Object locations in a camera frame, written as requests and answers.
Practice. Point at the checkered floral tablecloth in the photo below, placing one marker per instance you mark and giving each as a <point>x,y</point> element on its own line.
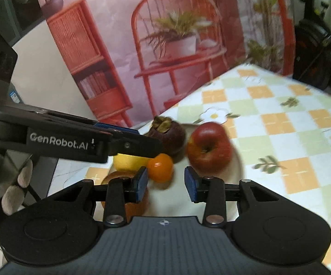
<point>282,149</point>

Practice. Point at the cream shallow bowl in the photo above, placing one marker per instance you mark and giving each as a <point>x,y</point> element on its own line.
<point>179,194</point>

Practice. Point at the dark purple mangosteen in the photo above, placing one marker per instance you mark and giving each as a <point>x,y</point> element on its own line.
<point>171,140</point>

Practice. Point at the red apple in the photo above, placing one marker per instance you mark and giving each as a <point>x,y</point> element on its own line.
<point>211,149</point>

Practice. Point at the small orange tangerine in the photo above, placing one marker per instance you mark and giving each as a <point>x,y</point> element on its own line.
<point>161,167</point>
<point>134,209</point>

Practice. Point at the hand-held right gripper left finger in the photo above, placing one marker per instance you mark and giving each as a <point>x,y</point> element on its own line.
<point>141,184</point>

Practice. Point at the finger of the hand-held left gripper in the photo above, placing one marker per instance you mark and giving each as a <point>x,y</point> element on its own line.
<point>137,146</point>
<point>111,126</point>

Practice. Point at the black exercise bike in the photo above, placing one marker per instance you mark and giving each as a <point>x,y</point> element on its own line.
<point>311,48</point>

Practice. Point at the person's left hand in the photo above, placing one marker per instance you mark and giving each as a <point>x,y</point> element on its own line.
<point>12,199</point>

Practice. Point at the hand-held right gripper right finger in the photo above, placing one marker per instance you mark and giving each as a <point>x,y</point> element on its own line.
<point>190,183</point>

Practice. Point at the white refrigerator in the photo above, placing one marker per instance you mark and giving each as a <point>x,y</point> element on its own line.
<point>45,71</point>

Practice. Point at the wall poster with red furniture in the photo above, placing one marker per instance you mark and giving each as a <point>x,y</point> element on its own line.
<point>125,34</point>

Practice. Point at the yellow lemon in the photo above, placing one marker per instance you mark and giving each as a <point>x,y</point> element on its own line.
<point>128,163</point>

